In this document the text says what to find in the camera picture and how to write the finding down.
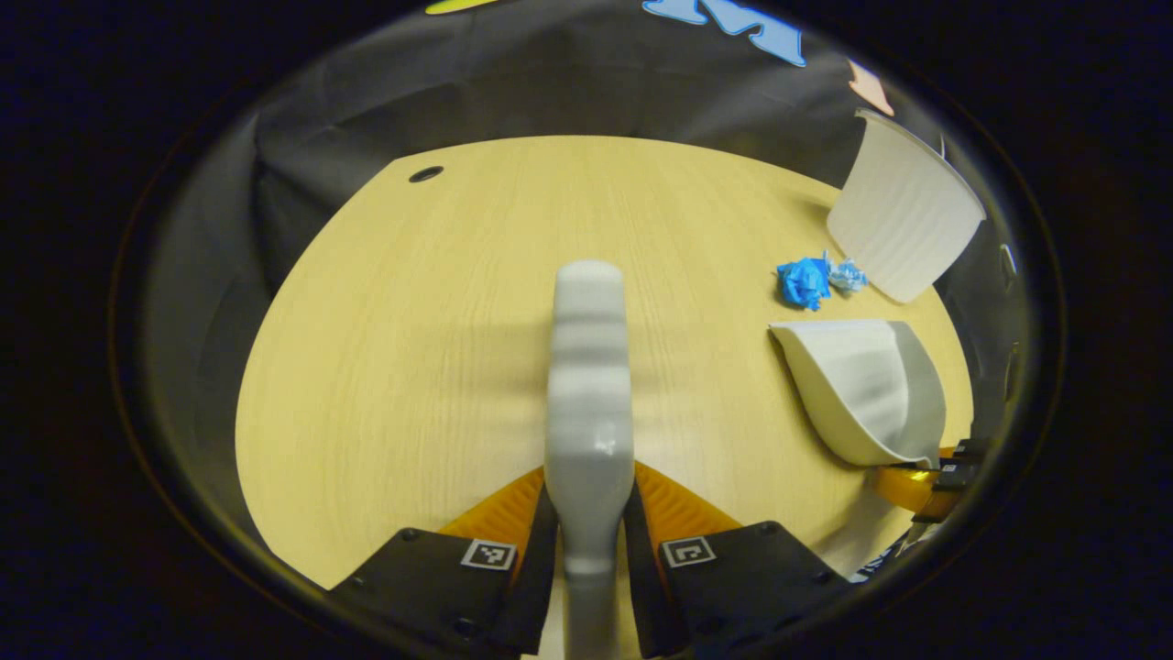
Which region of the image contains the white ribbed garbage bin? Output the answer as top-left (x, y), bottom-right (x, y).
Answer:
top-left (825, 108), bottom-right (989, 305)

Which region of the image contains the white grey dustpan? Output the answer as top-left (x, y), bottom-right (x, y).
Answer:
top-left (768, 318), bottom-right (948, 469)

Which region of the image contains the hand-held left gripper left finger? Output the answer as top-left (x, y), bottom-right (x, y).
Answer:
top-left (325, 466), bottom-right (561, 659)

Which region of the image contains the pale blue paper scrap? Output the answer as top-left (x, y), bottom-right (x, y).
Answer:
top-left (828, 256), bottom-right (869, 295)

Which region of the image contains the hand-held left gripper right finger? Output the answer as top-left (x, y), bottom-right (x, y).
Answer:
top-left (621, 461), bottom-right (850, 659)

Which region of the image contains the small white broom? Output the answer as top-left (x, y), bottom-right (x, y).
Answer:
top-left (544, 259), bottom-right (637, 660)

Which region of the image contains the black backdrop cloth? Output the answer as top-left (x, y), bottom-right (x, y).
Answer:
top-left (137, 0), bottom-right (1018, 551)

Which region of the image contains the dark printed cloth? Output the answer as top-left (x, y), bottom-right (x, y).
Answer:
top-left (848, 527), bottom-right (931, 585)

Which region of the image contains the blue paper ball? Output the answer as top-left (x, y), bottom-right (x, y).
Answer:
top-left (776, 257), bottom-right (833, 312)

